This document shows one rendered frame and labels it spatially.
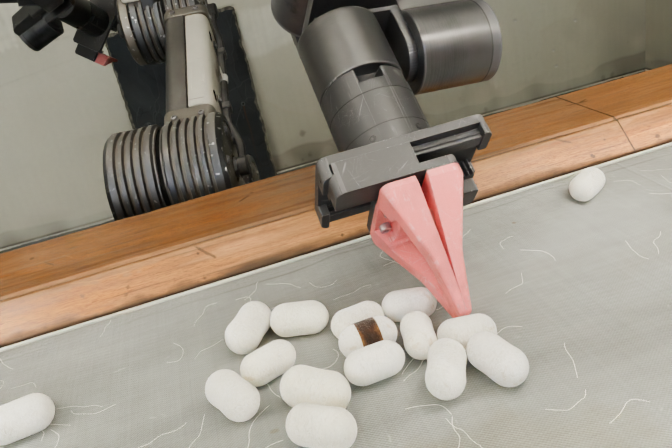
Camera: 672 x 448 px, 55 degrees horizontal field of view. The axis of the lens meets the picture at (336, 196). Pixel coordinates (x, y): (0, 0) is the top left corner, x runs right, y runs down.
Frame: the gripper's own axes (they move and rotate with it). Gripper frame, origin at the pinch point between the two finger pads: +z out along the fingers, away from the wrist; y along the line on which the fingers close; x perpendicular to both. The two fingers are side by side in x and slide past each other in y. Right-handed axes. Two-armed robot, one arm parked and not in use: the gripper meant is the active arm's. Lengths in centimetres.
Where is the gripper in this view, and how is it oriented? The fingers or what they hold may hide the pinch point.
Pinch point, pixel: (457, 302)
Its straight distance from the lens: 35.8
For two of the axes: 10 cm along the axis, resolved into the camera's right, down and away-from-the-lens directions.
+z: 3.3, 8.4, -4.3
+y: 9.4, -2.8, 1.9
